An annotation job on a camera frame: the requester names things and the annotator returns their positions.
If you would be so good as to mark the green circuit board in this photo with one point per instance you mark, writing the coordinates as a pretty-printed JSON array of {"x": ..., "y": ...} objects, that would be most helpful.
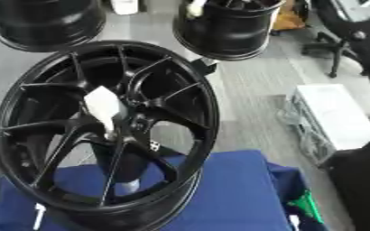
[{"x": 306, "y": 204}]

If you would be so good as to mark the black office chair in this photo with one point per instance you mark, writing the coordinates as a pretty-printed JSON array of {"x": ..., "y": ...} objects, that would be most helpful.
[{"x": 346, "y": 42}]

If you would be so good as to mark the black wheel rim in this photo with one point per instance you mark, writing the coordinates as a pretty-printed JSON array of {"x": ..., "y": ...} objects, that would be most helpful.
[
  {"x": 46, "y": 21},
  {"x": 225, "y": 30}
]

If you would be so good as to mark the black spoked wheel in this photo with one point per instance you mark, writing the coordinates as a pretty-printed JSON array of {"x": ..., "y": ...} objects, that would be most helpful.
[{"x": 183, "y": 99}]

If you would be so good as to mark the black wheel stand post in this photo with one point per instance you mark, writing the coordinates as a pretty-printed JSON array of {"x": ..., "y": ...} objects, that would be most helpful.
[{"x": 126, "y": 168}]

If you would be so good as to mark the yellow bag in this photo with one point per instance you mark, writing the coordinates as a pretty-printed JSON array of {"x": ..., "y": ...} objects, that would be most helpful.
[{"x": 288, "y": 16}]

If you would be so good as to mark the white box device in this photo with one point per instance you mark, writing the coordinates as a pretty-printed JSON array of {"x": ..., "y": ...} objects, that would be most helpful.
[{"x": 333, "y": 117}]

